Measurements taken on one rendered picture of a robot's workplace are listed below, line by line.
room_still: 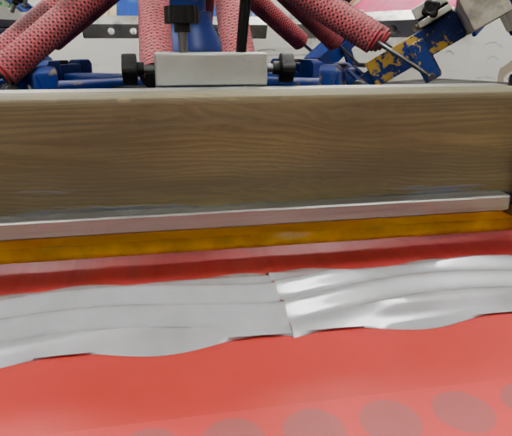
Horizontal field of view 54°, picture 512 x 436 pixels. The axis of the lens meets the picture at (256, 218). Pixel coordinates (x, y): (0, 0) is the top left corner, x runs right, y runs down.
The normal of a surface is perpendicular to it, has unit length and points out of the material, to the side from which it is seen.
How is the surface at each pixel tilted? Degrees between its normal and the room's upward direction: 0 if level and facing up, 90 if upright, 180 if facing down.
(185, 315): 33
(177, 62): 90
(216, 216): 90
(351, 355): 0
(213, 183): 90
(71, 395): 0
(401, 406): 0
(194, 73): 90
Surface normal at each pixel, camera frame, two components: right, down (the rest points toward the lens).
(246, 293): 0.04, -0.61
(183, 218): 0.18, 0.33
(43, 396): 0.00, -0.95
